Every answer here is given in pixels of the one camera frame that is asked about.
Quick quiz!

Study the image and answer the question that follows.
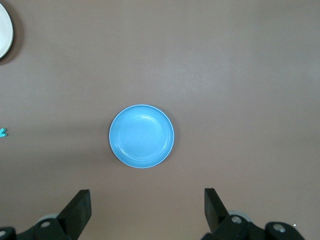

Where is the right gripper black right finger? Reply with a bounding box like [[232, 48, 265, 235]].
[[202, 187, 266, 240]]

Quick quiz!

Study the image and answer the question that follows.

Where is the blue plate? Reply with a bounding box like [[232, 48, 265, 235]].
[[108, 104, 175, 169]]

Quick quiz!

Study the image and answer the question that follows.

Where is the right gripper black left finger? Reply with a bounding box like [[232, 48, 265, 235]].
[[17, 189, 92, 240]]

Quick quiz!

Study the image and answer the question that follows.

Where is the beige plate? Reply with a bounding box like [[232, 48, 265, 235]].
[[0, 2, 15, 60]]

